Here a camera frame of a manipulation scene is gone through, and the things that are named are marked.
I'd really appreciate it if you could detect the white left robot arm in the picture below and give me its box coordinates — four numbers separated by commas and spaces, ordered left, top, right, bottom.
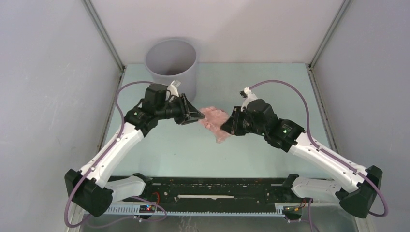
64, 81, 205, 217

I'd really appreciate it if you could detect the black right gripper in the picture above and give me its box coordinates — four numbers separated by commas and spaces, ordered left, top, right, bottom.
220, 106, 266, 137

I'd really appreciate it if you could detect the grey slotted cable duct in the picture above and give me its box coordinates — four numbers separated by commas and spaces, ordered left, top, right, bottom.
103, 204, 286, 217

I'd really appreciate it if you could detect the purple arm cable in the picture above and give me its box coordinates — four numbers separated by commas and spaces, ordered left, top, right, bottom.
249, 80, 389, 218
64, 81, 154, 229

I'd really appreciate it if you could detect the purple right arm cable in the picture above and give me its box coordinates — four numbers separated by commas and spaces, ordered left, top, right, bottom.
249, 80, 389, 218

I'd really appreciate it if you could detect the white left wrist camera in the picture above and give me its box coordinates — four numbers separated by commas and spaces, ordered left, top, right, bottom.
167, 80, 181, 98

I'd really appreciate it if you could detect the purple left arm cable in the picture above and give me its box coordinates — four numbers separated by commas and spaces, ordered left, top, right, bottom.
64, 81, 154, 229

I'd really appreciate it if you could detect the controller board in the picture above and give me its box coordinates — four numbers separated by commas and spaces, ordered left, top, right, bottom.
283, 206, 303, 213
138, 204, 156, 214

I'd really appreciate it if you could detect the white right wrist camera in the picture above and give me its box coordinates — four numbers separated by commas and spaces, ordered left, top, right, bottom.
240, 87, 258, 112

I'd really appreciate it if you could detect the pink plastic trash bag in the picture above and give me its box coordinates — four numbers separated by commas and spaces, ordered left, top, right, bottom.
199, 106, 231, 144

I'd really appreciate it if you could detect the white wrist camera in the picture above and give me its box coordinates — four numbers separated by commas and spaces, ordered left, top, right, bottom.
240, 87, 258, 112
167, 80, 181, 98

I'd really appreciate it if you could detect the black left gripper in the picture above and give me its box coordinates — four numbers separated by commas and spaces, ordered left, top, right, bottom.
156, 93, 205, 125

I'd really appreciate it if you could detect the right controller board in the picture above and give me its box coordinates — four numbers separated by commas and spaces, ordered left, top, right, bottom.
283, 206, 303, 213

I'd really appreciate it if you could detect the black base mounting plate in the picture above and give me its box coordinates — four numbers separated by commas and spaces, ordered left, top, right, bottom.
105, 175, 334, 215

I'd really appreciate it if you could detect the left controller board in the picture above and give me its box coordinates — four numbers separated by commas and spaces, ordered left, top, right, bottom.
138, 204, 156, 214

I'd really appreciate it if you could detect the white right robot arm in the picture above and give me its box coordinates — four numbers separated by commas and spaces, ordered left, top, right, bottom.
220, 99, 383, 218

